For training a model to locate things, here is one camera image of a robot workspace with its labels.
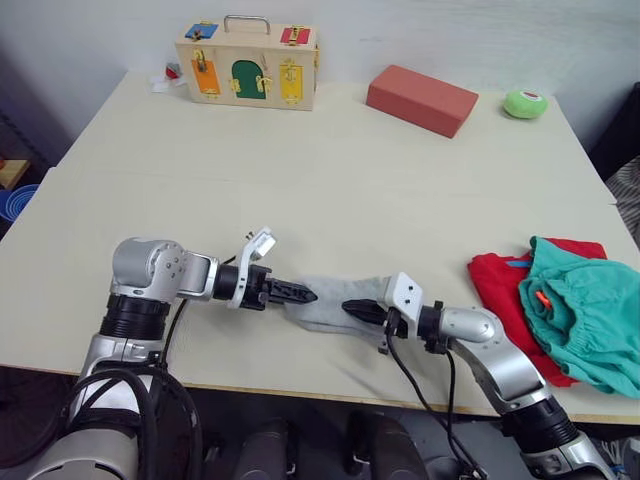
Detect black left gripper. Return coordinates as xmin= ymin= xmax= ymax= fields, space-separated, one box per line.
xmin=242 ymin=266 xmax=320 ymax=311

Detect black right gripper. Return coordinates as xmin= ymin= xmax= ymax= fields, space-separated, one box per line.
xmin=340 ymin=298 xmax=412 ymax=357

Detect grey knit sock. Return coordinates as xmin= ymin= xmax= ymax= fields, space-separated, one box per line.
xmin=292 ymin=272 xmax=401 ymax=315
xmin=283 ymin=292 xmax=387 ymax=336

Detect red t-shirt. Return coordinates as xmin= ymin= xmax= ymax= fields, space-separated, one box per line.
xmin=467 ymin=239 xmax=609 ymax=389

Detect green shorts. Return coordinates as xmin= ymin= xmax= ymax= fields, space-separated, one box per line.
xmin=518 ymin=235 xmax=640 ymax=399

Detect dark rounded shape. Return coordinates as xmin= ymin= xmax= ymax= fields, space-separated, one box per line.
xmin=346 ymin=410 xmax=427 ymax=480
xmin=238 ymin=418 xmax=302 ymax=480

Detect red brick-shaped block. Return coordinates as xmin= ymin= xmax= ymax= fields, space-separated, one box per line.
xmin=365 ymin=64 xmax=481 ymax=141

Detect wooden lock activity box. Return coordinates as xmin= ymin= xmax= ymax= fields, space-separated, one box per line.
xmin=174 ymin=14 xmax=322 ymax=114

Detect green round plush toy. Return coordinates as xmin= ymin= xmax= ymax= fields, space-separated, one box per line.
xmin=501 ymin=89 xmax=550 ymax=121

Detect striped grey cloth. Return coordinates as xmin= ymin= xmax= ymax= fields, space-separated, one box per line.
xmin=606 ymin=154 xmax=640 ymax=237

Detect blue plastic basket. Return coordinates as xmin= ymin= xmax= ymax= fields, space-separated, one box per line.
xmin=0 ymin=183 xmax=42 ymax=225

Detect light wooden board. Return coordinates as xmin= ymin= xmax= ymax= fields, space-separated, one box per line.
xmin=0 ymin=158 xmax=30 ymax=190

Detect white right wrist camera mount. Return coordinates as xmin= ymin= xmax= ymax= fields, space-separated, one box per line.
xmin=374 ymin=271 xmax=427 ymax=337

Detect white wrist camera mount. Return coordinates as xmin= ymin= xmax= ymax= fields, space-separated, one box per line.
xmin=227 ymin=226 xmax=279 ymax=312
xmin=374 ymin=271 xmax=427 ymax=337

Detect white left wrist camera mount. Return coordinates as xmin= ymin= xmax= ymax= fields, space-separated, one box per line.
xmin=227 ymin=226 xmax=279 ymax=312

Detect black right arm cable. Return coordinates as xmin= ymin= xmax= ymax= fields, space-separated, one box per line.
xmin=383 ymin=319 xmax=490 ymax=480

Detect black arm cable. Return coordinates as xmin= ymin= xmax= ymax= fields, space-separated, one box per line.
xmin=383 ymin=319 xmax=490 ymax=480
xmin=62 ymin=254 xmax=239 ymax=480

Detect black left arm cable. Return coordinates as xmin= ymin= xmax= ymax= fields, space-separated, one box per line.
xmin=62 ymin=254 xmax=239 ymax=480

